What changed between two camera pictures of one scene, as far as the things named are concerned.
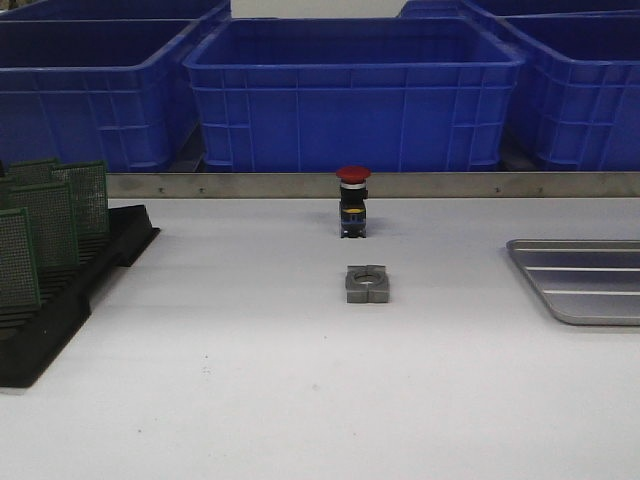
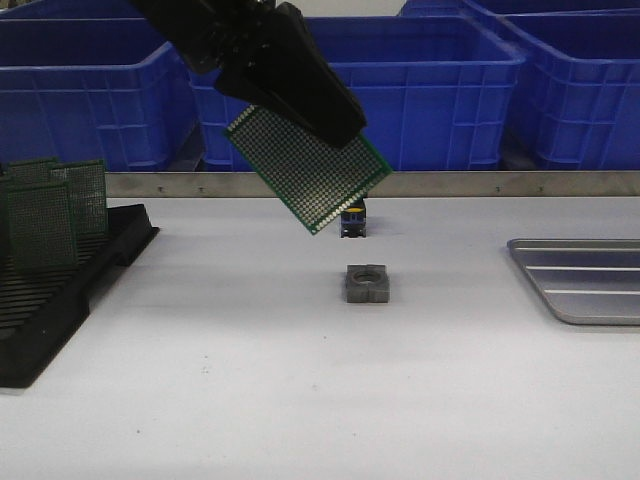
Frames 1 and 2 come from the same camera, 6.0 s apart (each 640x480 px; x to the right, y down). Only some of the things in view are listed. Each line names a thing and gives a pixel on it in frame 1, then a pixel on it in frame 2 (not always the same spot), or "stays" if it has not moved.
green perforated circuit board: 19,284 to 318,180
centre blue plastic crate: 392,94 stays
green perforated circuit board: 51,209 stays
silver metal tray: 586,282 stays
